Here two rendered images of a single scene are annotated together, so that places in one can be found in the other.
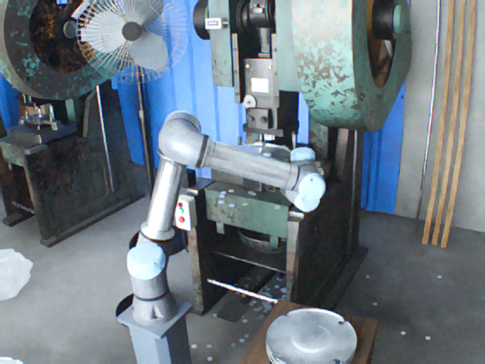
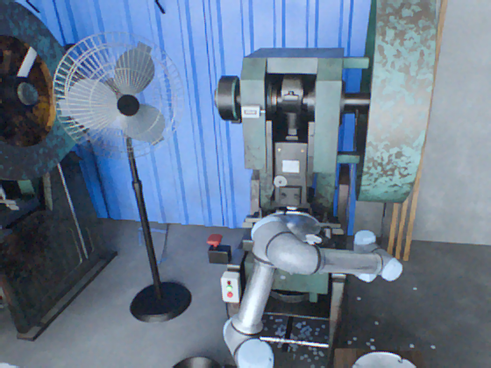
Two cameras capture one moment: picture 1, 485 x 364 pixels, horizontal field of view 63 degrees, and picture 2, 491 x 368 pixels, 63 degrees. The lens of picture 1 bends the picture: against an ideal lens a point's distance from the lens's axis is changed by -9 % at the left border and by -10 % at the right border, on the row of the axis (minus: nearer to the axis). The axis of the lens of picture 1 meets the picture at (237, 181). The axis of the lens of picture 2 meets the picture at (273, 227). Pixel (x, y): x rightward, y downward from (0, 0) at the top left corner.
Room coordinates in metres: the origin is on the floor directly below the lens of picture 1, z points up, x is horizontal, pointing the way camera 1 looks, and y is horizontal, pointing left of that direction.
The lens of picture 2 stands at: (0.24, 0.59, 1.70)
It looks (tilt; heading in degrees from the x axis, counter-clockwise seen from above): 30 degrees down; 337
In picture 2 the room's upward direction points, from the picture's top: 1 degrees counter-clockwise
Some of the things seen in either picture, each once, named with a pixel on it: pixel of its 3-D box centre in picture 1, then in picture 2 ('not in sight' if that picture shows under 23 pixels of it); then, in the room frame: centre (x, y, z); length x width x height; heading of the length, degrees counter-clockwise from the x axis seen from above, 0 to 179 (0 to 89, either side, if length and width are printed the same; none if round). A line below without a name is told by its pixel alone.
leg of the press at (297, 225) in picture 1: (337, 214); (343, 258); (1.76, -0.46, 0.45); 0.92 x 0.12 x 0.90; 147
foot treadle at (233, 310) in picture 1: (259, 286); (288, 330); (1.67, -0.08, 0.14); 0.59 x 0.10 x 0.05; 147
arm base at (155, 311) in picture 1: (152, 299); not in sight; (1.13, 0.29, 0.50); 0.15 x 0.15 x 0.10
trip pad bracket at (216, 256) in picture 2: (184, 188); (221, 263); (1.76, 0.23, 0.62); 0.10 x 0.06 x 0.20; 57
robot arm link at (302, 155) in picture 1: (303, 168); (366, 248); (1.25, -0.21, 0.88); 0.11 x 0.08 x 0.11; 1
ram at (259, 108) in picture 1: (265, 89); (292, 168); (1.75, -0.13, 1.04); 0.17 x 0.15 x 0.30; 147
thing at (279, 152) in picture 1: (256, 155); (288, 226); (1.68, -0.09, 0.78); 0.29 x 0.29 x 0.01
